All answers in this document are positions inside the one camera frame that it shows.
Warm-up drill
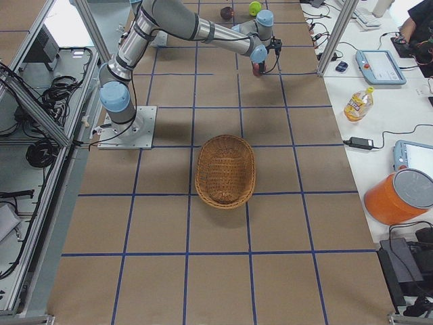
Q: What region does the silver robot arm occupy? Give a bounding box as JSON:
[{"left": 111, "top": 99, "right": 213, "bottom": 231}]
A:
[{"left": 99, "top": 1, "right": 282, "bottom": 137}]

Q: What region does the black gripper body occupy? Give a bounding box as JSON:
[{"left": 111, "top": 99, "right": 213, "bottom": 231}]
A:
[{"left": 250, "top": 50, "right": 268, "bottom": 68}]

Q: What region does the dark red apple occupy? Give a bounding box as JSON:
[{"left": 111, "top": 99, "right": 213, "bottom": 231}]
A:
[{"left": 220, "top": 6, "right": 234, "bottom": 20}]

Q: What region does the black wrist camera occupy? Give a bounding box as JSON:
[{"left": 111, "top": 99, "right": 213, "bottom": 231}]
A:
[{"left": 269, "top": 37, "right": 282, "bottom": 57}]

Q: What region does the green apple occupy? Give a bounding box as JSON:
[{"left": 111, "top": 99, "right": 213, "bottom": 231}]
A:
[{"left": 248, "top": 1, "right": 262, "bottom": 17}]

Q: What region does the blue teach pendant tablet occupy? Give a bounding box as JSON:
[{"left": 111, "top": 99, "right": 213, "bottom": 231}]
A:
[{"left": 355, "top": 50, "right": 407, "bottom": 85}]

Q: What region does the yellow juice bottle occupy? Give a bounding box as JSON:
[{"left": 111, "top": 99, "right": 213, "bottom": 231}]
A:
[{"left": 344, "top": 86, "right": 375, "bottom": 122}]

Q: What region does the red yellow apple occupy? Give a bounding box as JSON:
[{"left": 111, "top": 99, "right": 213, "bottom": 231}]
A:
[{"left": 252, "top": 63, "right": 262, "bottom": 77}]

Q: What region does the black power adapter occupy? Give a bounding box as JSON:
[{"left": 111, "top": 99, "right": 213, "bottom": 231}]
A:
[{"left": 343, "top": 137, "right": 375, "bottom": 150}]

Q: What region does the woven wicker basket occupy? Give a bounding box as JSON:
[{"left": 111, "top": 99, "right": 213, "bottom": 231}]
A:
[{"left": 195, "top": 135, "right": 256, "bottom": 209}]

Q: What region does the person in dark shirt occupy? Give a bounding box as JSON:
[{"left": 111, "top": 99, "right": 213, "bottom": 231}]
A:
[{"left": 400, "top": 0, "right": 432, "bottom": 76}]

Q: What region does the orange bucket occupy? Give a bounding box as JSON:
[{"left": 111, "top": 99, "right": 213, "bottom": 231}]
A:
[{"left": 363, "top": 169, "right": 432, "bottom": 225}]

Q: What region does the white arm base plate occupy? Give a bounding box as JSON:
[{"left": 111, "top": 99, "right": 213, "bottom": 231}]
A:
[{"left": 97, "top": 106, "right": 157, "bottom": 150}]

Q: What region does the aluminium frame post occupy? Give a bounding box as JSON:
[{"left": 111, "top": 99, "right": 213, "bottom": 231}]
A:
[{"left": 317, "top": 0, "right": 359, "bottom": 77}]

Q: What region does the dark blue small pouch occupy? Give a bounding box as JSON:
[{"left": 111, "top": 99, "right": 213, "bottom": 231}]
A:
[{"left": 335, "top": 61, "right": 348, "bottom": 72}]

